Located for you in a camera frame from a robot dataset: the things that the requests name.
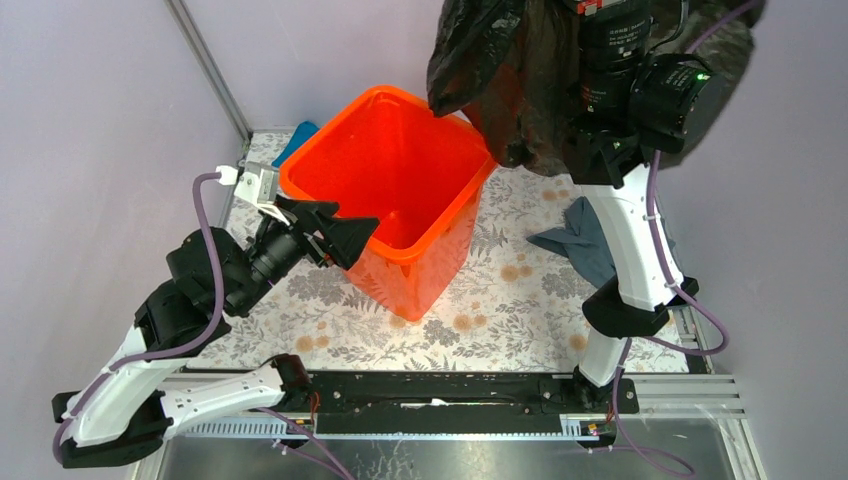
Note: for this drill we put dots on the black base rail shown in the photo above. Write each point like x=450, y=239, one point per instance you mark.
x=409, y=404

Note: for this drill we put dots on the left aluminium frame post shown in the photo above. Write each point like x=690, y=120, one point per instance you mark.
x=196, y=43

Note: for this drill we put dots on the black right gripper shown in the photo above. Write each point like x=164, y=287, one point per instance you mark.
x=608, y=12

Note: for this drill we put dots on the grey-blue cloth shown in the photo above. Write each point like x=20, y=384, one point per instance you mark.
x=582, y=241

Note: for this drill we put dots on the floral table mat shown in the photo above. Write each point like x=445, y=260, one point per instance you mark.
x=511, y=307

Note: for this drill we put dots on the orange plastic trash bin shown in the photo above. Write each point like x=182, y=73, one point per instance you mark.
x=386, y=155

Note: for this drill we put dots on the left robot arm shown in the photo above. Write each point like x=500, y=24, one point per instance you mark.
x=125, y=415

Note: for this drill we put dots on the black trash bag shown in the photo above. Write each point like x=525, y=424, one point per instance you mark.
x=511, y=66

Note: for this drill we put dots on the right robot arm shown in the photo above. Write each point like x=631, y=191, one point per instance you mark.
x=637, y=101

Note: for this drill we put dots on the blue cloth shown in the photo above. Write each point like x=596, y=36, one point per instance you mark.
x=301, y=134

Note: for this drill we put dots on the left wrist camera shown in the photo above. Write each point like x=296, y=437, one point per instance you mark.
x=256, y=184

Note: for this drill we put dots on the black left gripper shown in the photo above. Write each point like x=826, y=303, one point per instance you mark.
x=347, y=236

